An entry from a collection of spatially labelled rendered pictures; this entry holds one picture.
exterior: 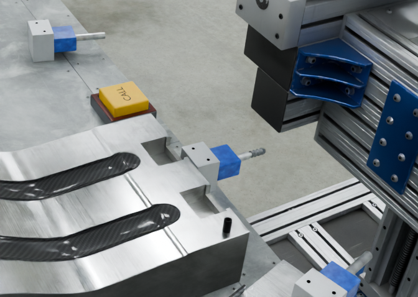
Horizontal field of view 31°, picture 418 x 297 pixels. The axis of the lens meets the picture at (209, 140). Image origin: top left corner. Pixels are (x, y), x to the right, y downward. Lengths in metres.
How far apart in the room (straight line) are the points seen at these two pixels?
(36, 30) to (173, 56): 1.62
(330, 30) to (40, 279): 0.69
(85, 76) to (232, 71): 1.60
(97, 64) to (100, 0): 1.93
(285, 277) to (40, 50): 0.63
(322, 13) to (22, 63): 0.52
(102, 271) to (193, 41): 2.22
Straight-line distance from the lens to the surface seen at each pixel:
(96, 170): 1.00
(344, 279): 0.93
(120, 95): 1.21
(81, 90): 1.28
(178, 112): 2.62
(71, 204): 0.94
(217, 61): 2.92
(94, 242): 0.91
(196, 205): 0.98
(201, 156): 1.08
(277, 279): 0.92
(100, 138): 1.04
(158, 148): 1.05
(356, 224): 2.00
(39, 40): 1.33
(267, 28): 1.26
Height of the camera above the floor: 1.53
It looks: 37 degrees down
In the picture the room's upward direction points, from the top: 8 degrees clockwise
